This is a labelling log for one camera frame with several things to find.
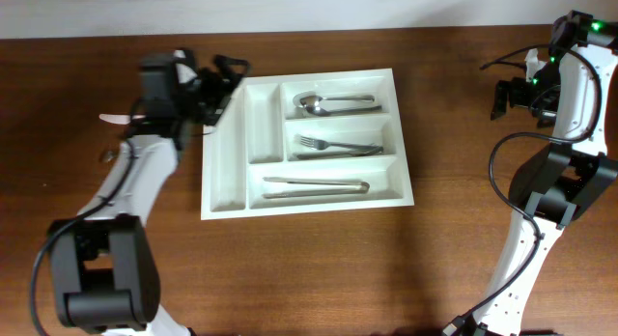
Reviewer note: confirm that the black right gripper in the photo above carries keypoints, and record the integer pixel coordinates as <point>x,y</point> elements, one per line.
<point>517,100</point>

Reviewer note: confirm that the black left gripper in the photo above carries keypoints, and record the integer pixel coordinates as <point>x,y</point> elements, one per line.
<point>212,78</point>

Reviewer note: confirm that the silver tablespoon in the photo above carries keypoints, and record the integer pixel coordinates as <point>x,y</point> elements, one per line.
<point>307,99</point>
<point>322,112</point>

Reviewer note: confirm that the small dark metal teaspoon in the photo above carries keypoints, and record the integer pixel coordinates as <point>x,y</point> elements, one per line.
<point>107,156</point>

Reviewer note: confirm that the silver fork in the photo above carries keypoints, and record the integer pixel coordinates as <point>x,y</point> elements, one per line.
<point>374,151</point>
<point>322,145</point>

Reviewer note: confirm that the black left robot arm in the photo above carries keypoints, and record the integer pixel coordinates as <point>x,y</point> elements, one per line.
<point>103,271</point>

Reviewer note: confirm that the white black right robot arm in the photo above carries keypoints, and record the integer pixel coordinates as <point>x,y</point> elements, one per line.
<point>552,189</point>

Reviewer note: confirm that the pink plastic knife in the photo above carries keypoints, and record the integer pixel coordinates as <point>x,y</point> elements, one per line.
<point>122,120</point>

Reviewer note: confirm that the white plastic cutlery tray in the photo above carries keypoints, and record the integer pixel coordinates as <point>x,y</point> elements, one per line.
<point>255,138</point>

